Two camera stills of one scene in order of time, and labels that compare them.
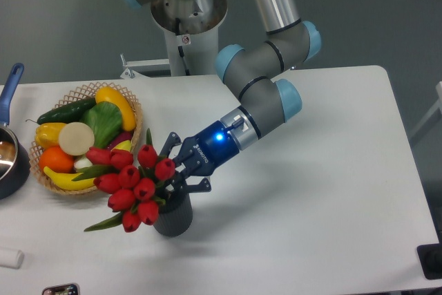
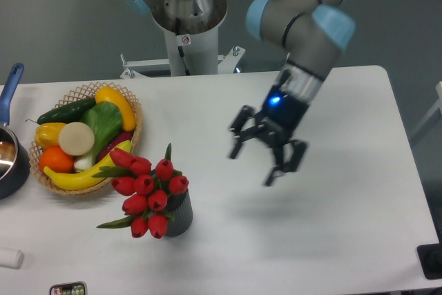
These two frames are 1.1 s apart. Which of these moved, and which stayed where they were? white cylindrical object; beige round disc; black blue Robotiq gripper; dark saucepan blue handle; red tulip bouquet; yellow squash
Moved: black blue Robotiq gripper; red tulip bouquet
Stayed: white cylindrical object; yellow squash; beige round disc; dark saucepan blue handle
